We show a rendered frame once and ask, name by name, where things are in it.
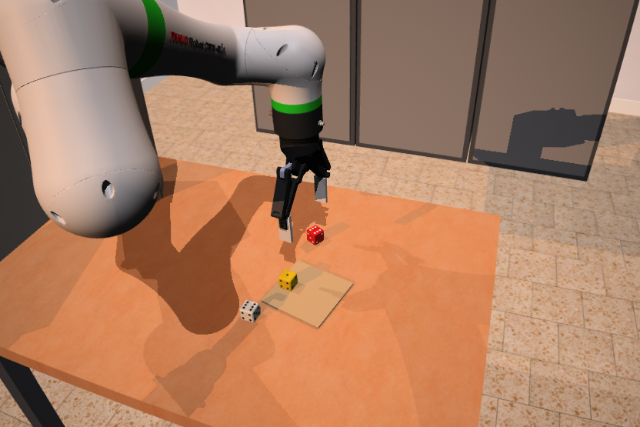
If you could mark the dark red die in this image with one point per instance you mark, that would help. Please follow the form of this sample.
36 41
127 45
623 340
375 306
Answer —
315 235

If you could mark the white die with black pips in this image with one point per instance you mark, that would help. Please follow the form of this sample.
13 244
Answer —
249 311

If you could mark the yellow die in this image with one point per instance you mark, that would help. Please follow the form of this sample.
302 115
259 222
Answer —
287 280

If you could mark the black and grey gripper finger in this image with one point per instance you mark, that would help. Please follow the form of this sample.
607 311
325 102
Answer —
319 166
285 189

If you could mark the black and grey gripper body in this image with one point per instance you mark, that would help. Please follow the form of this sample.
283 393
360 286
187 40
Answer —
296 151

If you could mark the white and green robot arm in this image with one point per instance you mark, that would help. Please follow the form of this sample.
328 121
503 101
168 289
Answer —
95 171

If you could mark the tan flat mat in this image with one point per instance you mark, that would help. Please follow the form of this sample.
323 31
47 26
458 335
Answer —
313 298

